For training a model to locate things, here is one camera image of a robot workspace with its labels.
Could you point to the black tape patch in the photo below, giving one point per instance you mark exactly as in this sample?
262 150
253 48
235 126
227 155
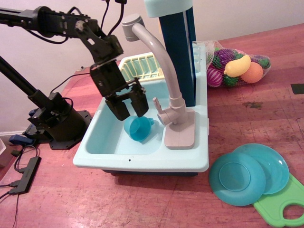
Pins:
298 89

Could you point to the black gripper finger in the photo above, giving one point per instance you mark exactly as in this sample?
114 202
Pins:
139 103
118 108

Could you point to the green plastic cutting board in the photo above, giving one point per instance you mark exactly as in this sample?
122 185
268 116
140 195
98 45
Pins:
271 207

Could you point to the yellow toy banana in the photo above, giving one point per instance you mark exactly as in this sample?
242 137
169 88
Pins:
237 67

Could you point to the teal plate front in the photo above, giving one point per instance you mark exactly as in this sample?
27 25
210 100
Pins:
237 179

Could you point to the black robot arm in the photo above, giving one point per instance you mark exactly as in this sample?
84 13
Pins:
56 121

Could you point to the purple striped toy fruit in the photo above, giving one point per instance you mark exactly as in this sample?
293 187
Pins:
214 77

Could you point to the grey toy faucet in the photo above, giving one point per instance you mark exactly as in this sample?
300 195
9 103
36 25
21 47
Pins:
179 121

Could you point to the teal plate back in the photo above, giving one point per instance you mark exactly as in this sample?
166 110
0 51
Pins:
273 164

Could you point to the black usb hub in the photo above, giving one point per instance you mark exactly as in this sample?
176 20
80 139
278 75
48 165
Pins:
24 184

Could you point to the yellow toy dish rack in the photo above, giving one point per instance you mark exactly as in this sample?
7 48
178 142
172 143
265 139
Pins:
144 67

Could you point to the blue clamp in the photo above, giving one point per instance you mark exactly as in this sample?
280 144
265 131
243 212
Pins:
20 140

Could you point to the orange toy fruit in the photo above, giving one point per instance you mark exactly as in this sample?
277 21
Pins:
253 74

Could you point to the dark blue water tank tower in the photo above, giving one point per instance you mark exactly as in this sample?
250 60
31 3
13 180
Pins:
178 30

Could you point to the teal plate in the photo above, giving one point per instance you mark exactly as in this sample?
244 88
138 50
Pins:
273 164
237 179

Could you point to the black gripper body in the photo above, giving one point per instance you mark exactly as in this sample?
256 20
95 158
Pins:
109 81

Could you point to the light blue toy sink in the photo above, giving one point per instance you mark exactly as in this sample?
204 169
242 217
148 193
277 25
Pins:
107 146

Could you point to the mesh bag of toy fruit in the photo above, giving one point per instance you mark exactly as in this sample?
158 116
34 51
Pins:
211 54

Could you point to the teal plastic toy cup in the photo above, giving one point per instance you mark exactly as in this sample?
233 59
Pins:
139 129

